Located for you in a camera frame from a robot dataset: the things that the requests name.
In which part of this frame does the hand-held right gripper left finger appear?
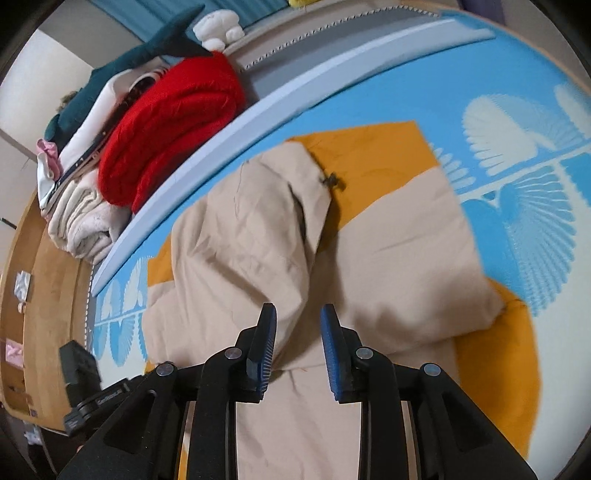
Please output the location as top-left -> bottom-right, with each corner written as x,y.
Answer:
55,302 -> 278,480

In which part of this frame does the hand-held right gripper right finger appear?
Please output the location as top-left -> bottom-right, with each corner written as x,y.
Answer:
321,303 -> 539,480

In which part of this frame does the beige and mustard jacket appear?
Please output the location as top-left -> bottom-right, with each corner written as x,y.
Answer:
139,121 -> 542,480

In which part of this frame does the tissue pack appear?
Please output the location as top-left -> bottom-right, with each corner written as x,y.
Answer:
14,271 -> 33,303

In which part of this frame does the white fleece folded blanket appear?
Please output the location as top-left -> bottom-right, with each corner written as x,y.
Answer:
69,198 -> 134,266

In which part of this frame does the cream folded blanket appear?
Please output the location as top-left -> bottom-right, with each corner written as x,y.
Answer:
46,178 -> 109,250

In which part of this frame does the pink and white cloth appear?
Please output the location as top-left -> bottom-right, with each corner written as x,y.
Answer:
36,141 -> 63,210

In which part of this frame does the white blanket with dark trim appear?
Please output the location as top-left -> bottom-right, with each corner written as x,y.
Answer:
39,78 -> 162,208

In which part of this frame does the light blue foam strip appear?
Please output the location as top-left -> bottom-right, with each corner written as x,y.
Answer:
90,18 -> 497,296

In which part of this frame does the red folded blanket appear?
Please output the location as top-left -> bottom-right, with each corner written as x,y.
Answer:
98,52 -> 247,214

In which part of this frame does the blue patterned bed sheet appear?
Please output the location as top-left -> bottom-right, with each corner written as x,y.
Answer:
90,11 -> 591,472

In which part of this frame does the grey mattress pad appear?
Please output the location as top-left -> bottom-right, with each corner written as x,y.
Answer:
240,4 -> 444,100

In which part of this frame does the dark teal shark plush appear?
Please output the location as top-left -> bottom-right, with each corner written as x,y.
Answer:
44,4 -> 215,141

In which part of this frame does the white plush toy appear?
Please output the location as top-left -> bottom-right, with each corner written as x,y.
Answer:
193,9 -> 245,51

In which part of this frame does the blue curtain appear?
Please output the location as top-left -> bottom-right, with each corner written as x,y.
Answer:
90,0 -> 289,24

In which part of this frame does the wooden bed frame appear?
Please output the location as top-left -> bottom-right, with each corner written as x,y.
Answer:
0,0 -> 591,437

